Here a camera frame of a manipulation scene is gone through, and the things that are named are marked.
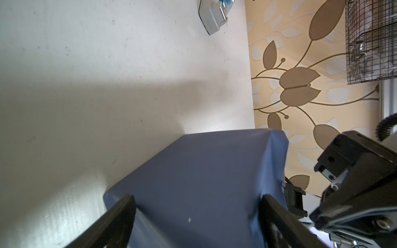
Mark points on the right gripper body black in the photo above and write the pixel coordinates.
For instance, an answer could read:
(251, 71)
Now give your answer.
(361, 202)

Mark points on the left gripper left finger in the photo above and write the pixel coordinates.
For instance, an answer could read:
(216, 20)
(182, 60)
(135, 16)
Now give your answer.
(112, 230)

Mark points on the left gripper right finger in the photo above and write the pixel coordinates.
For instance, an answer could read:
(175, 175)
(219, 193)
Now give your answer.
(280, 229)

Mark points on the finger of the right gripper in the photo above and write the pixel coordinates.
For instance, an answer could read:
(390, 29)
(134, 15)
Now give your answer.
(294, 199)

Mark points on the light blue wrapping paper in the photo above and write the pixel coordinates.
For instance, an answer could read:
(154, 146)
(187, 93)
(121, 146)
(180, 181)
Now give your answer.
(204, 190)

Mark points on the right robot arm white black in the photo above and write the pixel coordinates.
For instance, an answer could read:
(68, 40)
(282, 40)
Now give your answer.
(386, 136)

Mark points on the grey tape dispenser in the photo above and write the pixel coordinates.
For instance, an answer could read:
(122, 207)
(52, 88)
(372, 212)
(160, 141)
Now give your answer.
(213, 14)

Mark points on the right wire basket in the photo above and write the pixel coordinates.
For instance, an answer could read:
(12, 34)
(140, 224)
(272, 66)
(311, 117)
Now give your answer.
(371, 41)

